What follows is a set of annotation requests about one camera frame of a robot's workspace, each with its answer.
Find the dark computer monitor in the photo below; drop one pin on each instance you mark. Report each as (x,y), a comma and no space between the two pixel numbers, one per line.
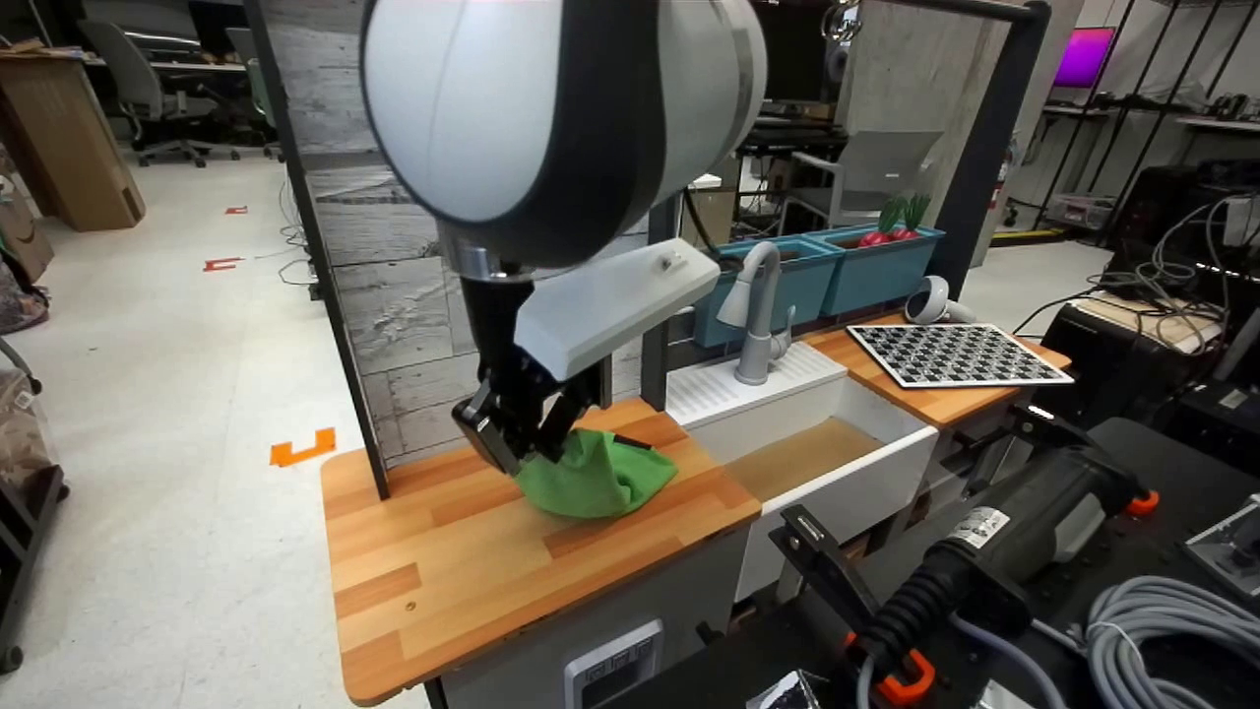
(800,46)

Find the teal plastic bin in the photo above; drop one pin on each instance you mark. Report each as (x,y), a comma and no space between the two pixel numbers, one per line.
(879,277)
(807,277)

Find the grey counter base cabinet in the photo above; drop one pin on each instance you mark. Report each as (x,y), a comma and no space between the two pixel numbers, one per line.
(685,576)

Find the grey office chair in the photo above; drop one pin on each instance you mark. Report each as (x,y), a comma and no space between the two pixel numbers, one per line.
(131,80)

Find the slanted black frame post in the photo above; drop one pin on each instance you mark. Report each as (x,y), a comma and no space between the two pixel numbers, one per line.
(313,222)

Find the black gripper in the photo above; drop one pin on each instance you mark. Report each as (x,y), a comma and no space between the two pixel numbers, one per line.
(500,327)

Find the clear plastic box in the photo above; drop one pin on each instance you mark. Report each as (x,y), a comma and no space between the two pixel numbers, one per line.
(1233,544)

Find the small light wooden box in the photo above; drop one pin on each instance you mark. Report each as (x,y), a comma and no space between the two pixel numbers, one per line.
(713,217)

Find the black cart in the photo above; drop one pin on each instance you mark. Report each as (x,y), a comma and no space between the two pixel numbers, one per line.
(24,527)

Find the black bar clamp orange pad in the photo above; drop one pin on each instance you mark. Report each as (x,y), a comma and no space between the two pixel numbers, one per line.
(839,576)

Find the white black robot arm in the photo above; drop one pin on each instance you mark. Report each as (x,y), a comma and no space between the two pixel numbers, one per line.
(553,105)

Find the black white checkerboard board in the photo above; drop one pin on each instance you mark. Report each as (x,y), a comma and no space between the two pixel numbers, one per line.
(958,356)

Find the small white camera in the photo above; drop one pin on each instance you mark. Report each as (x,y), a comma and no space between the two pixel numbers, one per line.
(935,302)

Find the monitor with magenta screen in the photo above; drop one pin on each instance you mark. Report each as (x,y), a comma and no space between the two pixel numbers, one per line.
(1086,58)

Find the green cloth towel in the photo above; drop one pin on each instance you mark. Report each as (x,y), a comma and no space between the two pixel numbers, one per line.
(603,478)

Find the red items in bin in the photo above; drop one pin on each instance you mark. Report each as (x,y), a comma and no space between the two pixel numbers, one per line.
(887,236)

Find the green item in bin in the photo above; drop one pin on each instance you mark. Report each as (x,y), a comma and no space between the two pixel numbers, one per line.
(906,215)

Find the black cylindrical mount white label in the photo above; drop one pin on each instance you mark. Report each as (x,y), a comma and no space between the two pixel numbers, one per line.
(1038,519)

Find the black equipment box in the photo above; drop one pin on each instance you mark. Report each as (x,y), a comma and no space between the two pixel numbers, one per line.
(1118,369)

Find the white sink basin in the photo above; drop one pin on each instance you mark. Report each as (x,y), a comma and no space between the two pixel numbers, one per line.
(870,494)

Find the white outlet panel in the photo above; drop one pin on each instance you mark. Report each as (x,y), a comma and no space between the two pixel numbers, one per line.
(611,672)

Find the light wooden cabinet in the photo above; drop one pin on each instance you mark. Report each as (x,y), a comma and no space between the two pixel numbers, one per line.
(74,142)

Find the wide black frame post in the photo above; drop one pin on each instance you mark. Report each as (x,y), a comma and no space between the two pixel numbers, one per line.
(992,142)

